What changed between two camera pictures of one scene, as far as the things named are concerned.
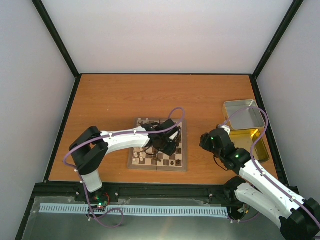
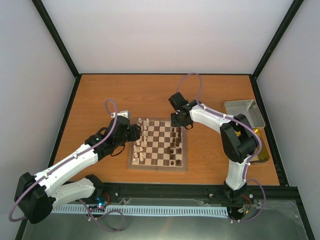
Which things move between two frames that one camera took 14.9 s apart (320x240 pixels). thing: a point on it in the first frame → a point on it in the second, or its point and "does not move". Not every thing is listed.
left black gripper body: (163, 148) → (133, 136)
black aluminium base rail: (133, 190) does not move
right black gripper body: (208, 146) → (178, 122)
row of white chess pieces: (141, 154) does not move
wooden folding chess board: (140, 159) does not move
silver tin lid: (244, 114) does not move
